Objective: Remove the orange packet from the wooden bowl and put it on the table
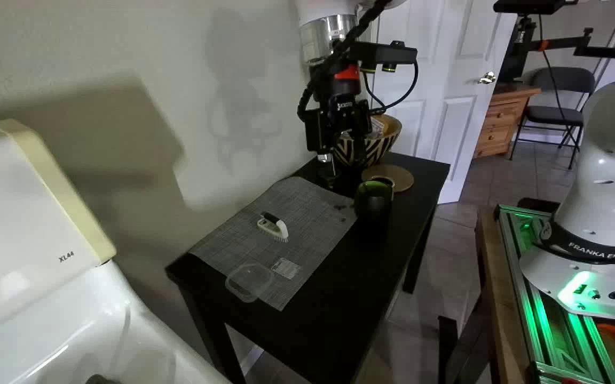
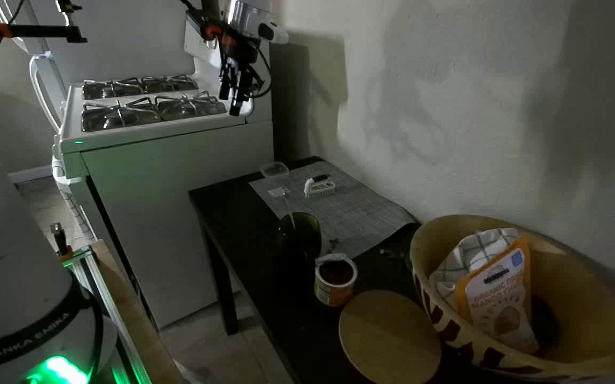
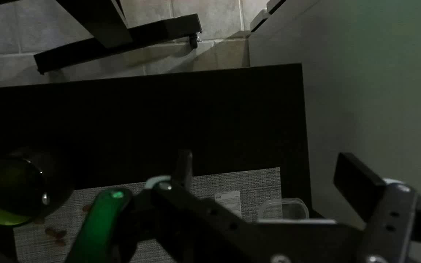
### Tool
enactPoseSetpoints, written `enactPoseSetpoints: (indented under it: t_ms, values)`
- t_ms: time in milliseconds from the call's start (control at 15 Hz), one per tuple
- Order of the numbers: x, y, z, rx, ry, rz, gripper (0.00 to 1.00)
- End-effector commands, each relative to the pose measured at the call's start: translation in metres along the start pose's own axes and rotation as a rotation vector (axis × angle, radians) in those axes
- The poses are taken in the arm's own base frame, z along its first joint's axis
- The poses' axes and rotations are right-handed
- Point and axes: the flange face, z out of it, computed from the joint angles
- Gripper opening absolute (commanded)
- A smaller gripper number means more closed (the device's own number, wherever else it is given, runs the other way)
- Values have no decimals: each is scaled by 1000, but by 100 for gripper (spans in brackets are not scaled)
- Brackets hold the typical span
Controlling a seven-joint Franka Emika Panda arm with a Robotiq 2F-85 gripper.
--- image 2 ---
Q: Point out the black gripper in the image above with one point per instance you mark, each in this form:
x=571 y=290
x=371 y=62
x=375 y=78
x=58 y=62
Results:
x=231 y=44

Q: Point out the orange snack packet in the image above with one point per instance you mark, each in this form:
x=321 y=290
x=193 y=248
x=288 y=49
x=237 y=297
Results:
x=497 y=291

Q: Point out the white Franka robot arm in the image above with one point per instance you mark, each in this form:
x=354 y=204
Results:
x=9 y=270

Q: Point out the small clear container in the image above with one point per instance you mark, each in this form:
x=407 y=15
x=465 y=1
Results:
x=274 y=170

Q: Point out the white gas stove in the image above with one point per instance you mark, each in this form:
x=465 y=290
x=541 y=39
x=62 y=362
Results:
x=170 y=194

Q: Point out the small white clip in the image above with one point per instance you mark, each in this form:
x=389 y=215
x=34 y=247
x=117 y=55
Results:
x=318 y=186

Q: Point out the black side table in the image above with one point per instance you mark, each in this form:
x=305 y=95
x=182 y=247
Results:
x=251 y=228

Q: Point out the dark green cup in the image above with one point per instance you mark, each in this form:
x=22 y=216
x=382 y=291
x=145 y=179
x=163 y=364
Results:
x=300 y=243

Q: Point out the grey grid placemat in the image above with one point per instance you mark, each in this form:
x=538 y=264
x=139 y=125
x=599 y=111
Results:
x=364 y=215

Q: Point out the wooden board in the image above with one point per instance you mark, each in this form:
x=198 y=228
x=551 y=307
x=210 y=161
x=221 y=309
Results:
x=137 y=327

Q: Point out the round wooden plate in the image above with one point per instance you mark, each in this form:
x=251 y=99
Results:
x=389 y=338

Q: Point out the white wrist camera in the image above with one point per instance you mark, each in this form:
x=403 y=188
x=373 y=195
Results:
x=271 y=31

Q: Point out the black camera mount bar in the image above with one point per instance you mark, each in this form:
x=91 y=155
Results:
x=31 y=33

